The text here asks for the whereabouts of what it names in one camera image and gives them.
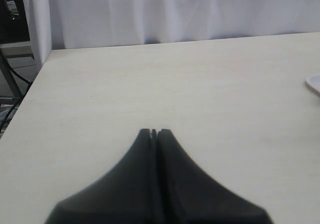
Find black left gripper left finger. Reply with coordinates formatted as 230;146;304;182
46;129;160;224

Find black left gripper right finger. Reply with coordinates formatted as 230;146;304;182
156;129;273;224

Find white plastic tray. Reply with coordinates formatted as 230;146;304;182
305;73;320;95

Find white backdrop curtain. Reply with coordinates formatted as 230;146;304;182
23;0;320;68

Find black floor cable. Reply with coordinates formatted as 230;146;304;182
0;52;35;132

